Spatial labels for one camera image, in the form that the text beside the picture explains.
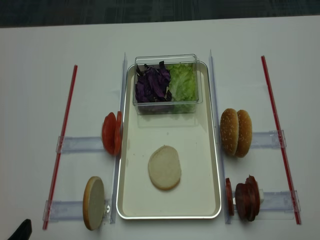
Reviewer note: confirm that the thin red salami slice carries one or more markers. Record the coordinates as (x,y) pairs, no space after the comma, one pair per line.
(229,197)

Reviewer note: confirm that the lower left clear holder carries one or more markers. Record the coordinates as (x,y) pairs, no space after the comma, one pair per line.
(57,210)

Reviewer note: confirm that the upper right clear holder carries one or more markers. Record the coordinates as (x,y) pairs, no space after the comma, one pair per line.
(268,140)

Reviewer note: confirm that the tomato slice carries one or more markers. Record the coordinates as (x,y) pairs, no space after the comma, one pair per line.
(108,133)
(117,134)

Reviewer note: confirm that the shredded purple cabbage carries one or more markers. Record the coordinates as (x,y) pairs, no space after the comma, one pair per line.
(153,84)

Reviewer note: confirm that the lower right clear holder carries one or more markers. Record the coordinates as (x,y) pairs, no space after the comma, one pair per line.
(275,205)

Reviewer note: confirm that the right sesame bun top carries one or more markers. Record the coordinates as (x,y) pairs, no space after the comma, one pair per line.
(245,133)

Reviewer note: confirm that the upper left clear holder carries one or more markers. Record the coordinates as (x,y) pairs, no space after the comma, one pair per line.
(89,144)

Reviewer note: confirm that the clear plastic salad container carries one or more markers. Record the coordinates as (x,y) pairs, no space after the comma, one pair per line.
(168,107)

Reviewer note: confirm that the left clear vertical rail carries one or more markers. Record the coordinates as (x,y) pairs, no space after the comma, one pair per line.
(113,211)

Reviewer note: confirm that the rear tomato slice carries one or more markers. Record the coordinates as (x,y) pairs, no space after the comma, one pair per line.
(117,134)

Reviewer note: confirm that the dark meat patty rear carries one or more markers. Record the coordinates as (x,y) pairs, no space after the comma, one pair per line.
(252,186)

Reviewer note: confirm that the right clear vertical rail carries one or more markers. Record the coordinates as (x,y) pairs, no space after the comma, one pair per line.
(220,152)

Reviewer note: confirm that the right red straw rod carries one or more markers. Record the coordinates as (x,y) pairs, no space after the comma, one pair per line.
(294,197)

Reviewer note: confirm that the left sesame bun top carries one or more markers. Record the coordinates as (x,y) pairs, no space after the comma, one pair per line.
(229,131)

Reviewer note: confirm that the left red straw rod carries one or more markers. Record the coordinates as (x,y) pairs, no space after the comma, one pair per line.
(62,133)

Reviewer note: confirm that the dark meat patty front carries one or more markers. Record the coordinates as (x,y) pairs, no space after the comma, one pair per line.
(244,203)

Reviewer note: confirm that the red straw rod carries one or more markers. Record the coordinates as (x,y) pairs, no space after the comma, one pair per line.
(294,197)
(62,133)

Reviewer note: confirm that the dark meat patty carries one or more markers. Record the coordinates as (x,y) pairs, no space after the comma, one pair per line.
(252,186)
(244,203)

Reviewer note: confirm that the green lettuce pile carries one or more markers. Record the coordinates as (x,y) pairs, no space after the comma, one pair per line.
(182,82)

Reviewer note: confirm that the clear holder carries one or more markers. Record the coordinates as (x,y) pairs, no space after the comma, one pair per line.
(57,210)
(275,205)
(268,140)
(89,144)

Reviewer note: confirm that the white metal serving tray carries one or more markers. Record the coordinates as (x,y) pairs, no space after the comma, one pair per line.
(198,194)

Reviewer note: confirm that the clear vertical rail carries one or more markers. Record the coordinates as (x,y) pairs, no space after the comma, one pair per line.
(220,152)
(113,211)

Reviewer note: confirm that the front tomato slice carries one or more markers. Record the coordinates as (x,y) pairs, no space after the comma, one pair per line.
(108,133)

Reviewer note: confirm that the upright bun bottom slice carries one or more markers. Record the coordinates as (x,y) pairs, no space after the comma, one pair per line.
(93,206)

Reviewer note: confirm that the bun bottom on tray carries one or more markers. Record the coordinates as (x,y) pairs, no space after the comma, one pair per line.
(164,168)

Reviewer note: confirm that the black object bottom left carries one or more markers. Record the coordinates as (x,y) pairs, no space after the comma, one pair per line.
(23,232)

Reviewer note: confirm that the sesame bun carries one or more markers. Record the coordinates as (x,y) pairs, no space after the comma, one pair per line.
(245,133)
(229,131)

